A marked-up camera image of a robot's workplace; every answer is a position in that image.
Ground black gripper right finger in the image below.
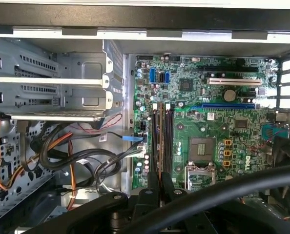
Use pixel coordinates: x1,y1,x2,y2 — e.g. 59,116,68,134
161,173,276,234

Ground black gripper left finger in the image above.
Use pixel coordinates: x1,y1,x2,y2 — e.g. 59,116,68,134
25,172,160,234

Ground green RAM stick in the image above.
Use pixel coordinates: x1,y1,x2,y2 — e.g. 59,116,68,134
157,101,164,208

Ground RAM slot white clips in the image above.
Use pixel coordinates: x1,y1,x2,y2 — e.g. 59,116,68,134
164,103,170,174

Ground RAM slot black clips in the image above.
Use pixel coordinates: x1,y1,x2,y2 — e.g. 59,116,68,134
169,108,175,174

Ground metal socket cover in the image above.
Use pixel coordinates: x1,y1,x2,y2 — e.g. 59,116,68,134
185,160,218,193

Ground CPU socket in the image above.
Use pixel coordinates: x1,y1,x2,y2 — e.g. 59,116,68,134
189,136,216,161

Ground green motherboard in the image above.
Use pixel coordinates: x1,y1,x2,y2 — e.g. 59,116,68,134
132,55,280,191

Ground blue expansion slot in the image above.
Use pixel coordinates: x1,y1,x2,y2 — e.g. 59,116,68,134
200,103,256,110

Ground black square chipset chip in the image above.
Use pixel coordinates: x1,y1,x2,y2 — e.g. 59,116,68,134
179,78,194,91

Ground round silver coin battery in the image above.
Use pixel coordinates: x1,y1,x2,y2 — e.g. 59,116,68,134
223,89,236,102

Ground blue VGA port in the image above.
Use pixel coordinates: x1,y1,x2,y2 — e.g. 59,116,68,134
262,124,290,140

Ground white expansion slot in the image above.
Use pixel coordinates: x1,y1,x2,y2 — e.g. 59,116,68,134
207,78,262,86

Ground black case fan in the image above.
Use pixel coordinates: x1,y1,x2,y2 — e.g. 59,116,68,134
267,135,290,171

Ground black expansion slot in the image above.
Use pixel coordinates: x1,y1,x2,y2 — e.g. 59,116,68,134
198,65,259,73

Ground metal disk bay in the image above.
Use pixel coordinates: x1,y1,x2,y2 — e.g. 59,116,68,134
0,39,124,122

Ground black open PC case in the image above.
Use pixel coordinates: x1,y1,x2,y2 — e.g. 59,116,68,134
0,3,290,234

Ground blue flat data wire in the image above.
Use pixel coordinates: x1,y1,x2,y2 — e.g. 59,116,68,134
122,135,146,142

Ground thick black camera cable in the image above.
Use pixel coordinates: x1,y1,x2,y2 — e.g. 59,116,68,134
124,163,290,234

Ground black cable bundle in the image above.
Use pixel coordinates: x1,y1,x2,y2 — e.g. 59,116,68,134
20,121,126,186

